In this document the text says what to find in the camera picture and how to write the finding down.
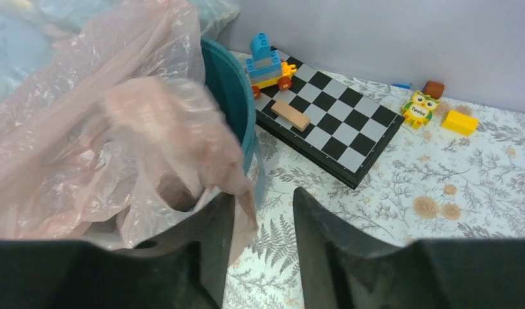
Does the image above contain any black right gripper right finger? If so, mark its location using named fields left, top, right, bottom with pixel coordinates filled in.
left=293, top=187, right=525, bottom=308

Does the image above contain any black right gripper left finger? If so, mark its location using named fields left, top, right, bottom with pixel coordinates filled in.
left=0, top=193, right=234, bottom=308

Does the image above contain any pink plastic trash bag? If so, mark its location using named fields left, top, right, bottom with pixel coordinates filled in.
left=0, top=1, right=258, bottom=259

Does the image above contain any teal plastic trash bin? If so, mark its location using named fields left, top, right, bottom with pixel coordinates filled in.
left=201, top=37, right=265, bottom=210

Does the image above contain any floral patterned table mat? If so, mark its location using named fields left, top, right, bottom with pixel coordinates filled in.
left=223, top=98, right=525, bottom=308

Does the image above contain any black white checkerboard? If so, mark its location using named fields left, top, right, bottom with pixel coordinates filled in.
left=256, top=51, right=404, bottom=189

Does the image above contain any tan wooden block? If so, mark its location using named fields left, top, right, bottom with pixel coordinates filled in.
left=271, top=100, right=310, bottom=131

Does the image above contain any yellow toy figure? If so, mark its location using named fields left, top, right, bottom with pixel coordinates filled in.
left=401, top=91, right=440, bottom=129

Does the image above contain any yellow toy block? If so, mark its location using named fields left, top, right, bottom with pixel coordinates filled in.
left=441, top=110, right=479, bottom=136

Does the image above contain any small brown toy cube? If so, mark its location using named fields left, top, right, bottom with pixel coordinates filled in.
left=422, top=80, right=445, bottom=100

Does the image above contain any blue toy figure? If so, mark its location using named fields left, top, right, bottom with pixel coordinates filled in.
left=245, top=32, right=297, bottom=99

